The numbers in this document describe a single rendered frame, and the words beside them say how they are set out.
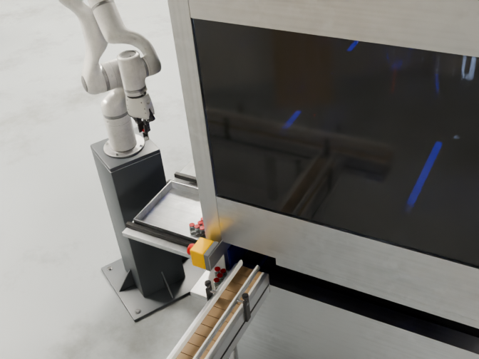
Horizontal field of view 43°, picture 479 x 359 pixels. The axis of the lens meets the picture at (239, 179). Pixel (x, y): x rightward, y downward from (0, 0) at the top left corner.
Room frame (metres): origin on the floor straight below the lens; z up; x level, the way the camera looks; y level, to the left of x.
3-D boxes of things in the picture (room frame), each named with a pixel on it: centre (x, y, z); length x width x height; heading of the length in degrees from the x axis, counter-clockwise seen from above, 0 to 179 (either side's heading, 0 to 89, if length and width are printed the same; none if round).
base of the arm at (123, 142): (2.39, 0.51, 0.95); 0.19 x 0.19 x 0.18
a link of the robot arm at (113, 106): (2.41, 0.48, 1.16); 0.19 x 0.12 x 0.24; 117
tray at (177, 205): (1.82, 0.21, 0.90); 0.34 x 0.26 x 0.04; 58
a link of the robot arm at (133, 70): (2.09, 0.35, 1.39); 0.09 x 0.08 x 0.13; 117
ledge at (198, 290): (1.45, 0.11, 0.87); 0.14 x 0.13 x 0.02; 58
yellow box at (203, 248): (1.48, 0.14, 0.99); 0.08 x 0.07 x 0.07; 58
